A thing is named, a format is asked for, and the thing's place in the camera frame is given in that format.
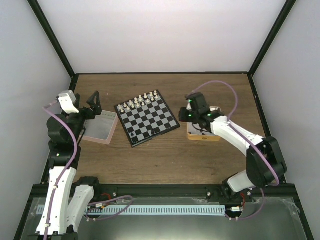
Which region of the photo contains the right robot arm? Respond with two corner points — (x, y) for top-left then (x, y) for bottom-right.
(178, 92), (288, 202)

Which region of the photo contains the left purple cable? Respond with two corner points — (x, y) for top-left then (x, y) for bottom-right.
(43, 102), (78, 240)

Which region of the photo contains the gold metal tin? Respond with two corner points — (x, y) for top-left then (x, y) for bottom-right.
(187, 122), (221, 142)

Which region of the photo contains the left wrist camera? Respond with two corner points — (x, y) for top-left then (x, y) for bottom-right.
(58, 90), (80, 115)

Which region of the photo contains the black and white chessboard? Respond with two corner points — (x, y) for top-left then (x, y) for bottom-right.
(114, 89), (180, 148)

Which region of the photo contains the white chess pieces group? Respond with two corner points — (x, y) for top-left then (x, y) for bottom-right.
(115, 90), (164, 113)

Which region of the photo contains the blue slotted cable duct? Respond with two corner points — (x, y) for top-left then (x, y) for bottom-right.
(35, 205), (226, 216)

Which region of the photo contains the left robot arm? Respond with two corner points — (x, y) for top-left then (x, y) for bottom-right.
(28, 90), (102, 240)

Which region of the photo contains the black aluminium frame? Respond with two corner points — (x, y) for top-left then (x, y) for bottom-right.
(14, 0), (314, 240)

